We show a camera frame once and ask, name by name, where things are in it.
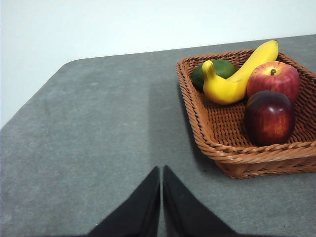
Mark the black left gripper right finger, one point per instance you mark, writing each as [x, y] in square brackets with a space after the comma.
[187, 212]

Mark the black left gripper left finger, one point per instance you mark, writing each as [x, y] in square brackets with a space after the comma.
[138, 212]

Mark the dark red plum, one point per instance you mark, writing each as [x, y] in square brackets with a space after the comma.
[269, 118]

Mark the brown wicker basket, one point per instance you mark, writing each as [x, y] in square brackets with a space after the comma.
[222, 128]

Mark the yellow banana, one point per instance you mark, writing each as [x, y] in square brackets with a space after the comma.
[227, 89]

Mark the green avocado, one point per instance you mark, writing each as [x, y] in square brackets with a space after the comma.
[222, 69]

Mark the red apple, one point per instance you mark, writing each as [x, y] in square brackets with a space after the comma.
[279, 81]

